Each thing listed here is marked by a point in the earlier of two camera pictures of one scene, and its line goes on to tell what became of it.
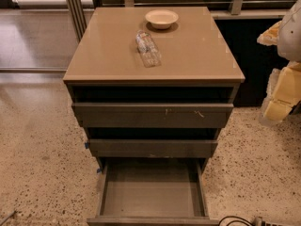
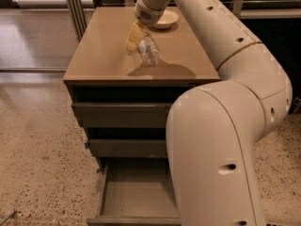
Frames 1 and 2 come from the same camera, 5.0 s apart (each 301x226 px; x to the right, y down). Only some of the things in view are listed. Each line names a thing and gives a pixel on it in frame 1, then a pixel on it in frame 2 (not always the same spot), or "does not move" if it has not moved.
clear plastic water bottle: [150, 55] does not move
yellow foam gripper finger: [269, 37] to [136, 31]
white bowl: [161, 19] does not move
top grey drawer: [152, 115] does not move
